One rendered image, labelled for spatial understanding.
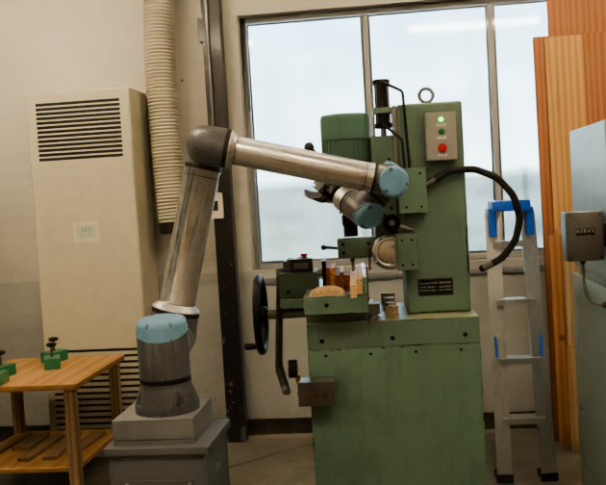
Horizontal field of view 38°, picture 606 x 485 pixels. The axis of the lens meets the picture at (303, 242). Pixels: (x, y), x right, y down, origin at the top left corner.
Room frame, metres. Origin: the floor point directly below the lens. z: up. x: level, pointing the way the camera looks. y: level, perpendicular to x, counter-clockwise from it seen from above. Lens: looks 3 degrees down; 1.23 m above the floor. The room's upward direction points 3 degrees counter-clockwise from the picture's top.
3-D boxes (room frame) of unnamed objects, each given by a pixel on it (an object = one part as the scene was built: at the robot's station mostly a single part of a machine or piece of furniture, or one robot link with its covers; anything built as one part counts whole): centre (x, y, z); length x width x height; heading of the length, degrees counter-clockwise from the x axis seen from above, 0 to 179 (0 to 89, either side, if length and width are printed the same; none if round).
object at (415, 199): (2.96, -0.38, 1.23); 0.09 x 0.08 x 0.15; 86
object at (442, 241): (3.11, -0.46, 1.16); 0.22 x 0.22 x 0.72; 86
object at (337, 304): (3.13, -0.07, 0.87); 0.61 x 0.30 x 0.06; 176
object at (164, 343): (2.58, 0.43, 0.81); 0.17 x 0.15 x 0.18; 1
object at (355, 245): (3.12, -0.19, 1.03); 0.14 x 0.07 x 0.09; 86
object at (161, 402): (2.57, 0.43, 0.67); 0.19 x 0.19 x 0.10
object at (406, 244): (2.96, -0.35, 1.02); 0.09 x 0.07 x 0.12; 176
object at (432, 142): (2.97, -0.48, 1.40); 0.10 x 0.06 x 0.16; 86
